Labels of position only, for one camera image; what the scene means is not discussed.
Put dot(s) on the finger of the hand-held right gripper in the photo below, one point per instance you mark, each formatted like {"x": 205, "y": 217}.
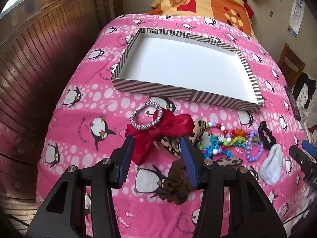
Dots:
{"x": 308, "y": 146}
{"x": 301, "y": 157}

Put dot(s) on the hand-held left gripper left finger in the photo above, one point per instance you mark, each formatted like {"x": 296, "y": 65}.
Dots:
{"x": 125, "y": 160}

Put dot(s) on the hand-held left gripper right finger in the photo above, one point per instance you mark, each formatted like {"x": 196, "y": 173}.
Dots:
{"x": 190, "y": 160}

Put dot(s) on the white fluffy scrunchie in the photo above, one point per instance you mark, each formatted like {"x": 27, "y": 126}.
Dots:
{"x": 271, "y": 166}

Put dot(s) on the brown velvet scrunchie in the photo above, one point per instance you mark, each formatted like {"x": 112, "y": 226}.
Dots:
{"x": 173, "y": 188}

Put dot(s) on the black scrunchie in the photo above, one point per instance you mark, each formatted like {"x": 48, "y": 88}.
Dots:
{"x": 266, "y": 138}

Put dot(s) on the red satin bow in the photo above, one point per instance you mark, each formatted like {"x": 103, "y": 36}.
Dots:
{"x": 173, "y": 124}

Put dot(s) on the striped shallow cardboard box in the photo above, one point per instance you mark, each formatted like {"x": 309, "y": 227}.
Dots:
{"x": 185, "y": 62}

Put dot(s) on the black remote control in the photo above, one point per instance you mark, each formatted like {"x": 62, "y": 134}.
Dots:
{"x": 293, "y": 104}

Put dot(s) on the black and white cloth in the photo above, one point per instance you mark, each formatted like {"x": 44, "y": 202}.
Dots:
{"x": 307, "y": 84}

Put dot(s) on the pink penguin print blanket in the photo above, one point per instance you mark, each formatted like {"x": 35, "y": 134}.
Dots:
{"x": 86, "y": 99}

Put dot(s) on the wooden chair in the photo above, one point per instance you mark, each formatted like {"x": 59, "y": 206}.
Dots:
{"x": 288, "y": 63}

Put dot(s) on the brown wooden slatted panel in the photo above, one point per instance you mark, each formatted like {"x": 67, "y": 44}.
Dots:
{"x": 49, "y": 67}

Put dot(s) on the orange red floral quilt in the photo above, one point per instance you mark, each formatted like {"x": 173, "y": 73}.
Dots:
{"x": 218, "y": 2}

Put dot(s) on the wall calendar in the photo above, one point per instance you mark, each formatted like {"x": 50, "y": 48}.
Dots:
{"x": 298, "y": 10}

